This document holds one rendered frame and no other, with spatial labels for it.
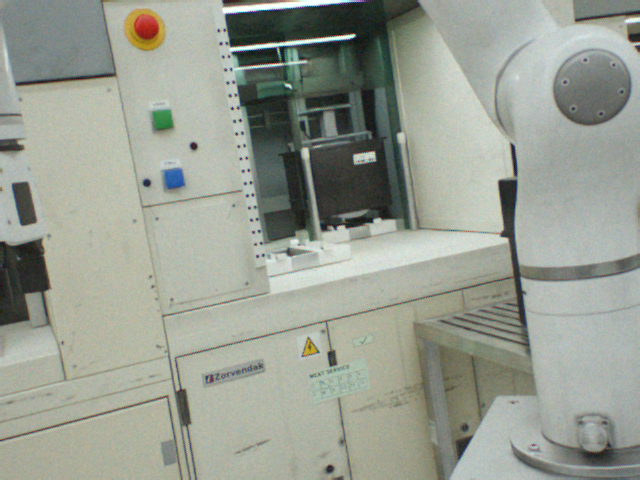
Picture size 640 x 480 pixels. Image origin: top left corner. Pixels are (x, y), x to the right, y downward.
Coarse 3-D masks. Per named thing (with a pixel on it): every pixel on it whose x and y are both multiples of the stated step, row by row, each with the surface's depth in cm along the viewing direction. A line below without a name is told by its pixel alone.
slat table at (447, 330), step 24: (456, 312) 155; (480, 312) 152; (504, 312) 150; (432, 336) 147; (456, 336) 139; (480, 336) 135; (504, 336) 133; (528, 336) 131; (432, 360) 152; (504, 360) 126; (528, 360) 120; (432, 384) 152; (432, 408) 153
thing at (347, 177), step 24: (288, 144) 209; (336, 144) 204; (360, 144) 206; (288, 168) 218; (312, 168) 202; (336, 168) 204; (360, 168) 207; (384, 168) 209; (336, 192) 205; (360, 192) 207; (384, 192) 209; (360, 216) 219
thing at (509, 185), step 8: (512, 176) 138; (504, 184) 135; (512, 184) 132; (504, 192) 136; (512, 192) 133; (504, 200) 136; (512, 200) 133; (504, 208) 137; (512, 208) 134; (504, 216) 137; (512, 216) 134; (504, 224) 138; (512, 224) 135; (504, 232) 138; (512, 232) 135
